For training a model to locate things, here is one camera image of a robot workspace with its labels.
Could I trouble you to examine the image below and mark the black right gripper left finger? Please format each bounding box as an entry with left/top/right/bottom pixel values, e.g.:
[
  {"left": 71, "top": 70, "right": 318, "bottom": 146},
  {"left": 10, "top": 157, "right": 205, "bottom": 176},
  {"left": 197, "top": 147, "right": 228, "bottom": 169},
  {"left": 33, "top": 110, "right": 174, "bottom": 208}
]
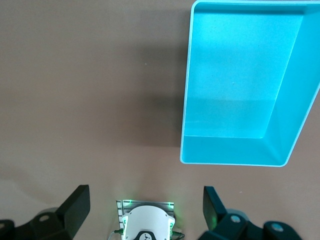
[{"left": 0, "top": 184, "right": 91, "bottom": 240}]

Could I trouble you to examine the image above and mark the turquoise plastic bin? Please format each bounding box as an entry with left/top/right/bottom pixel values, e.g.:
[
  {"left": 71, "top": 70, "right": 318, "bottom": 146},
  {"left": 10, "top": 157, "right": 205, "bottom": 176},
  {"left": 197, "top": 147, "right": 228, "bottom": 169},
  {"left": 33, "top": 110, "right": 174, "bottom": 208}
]
[{"left": 179, "top": 0, "right": 320, "bottom": 168}]

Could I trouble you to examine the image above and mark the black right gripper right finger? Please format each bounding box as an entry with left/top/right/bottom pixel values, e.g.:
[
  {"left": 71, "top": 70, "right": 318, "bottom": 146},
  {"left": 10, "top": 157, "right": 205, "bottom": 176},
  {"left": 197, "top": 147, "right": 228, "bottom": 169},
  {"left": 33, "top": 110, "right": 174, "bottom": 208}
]
[{"left": 199, "top": 185, "right": 302, "bottom": 240}]

